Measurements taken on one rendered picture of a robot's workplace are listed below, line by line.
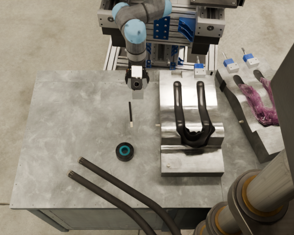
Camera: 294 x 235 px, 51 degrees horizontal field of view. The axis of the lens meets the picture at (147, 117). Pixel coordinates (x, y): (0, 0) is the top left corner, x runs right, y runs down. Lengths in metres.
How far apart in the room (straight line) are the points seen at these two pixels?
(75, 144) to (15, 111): 1.24
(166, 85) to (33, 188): 0.74
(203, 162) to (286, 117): 1.02
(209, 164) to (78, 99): 0.70
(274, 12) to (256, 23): 0.23
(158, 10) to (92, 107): 0.58
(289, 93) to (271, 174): 0.18
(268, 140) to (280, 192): 0.91
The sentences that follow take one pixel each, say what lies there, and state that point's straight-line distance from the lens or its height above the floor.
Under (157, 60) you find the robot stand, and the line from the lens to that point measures 2.22.
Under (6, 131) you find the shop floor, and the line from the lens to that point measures 2.55.
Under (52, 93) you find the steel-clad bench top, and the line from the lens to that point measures 1.61.
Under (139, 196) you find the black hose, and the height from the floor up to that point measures 0.91.
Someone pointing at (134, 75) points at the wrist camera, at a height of 1.11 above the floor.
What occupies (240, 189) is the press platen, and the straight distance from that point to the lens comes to 0.59.
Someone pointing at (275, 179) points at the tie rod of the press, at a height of 1.67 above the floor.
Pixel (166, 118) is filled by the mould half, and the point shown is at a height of 0.92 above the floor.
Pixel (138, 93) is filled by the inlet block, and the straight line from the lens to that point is 1.37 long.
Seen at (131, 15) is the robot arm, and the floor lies 1.28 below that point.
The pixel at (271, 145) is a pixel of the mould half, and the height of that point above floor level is 0.91.
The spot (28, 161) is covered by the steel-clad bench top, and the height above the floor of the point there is 0.80.
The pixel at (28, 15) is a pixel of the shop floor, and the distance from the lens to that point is 3.25.
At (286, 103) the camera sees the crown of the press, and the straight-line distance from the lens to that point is 0.33.
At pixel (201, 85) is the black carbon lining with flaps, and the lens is 1.49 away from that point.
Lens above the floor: 2.09
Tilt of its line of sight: 61 degrees down
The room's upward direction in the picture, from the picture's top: straight up
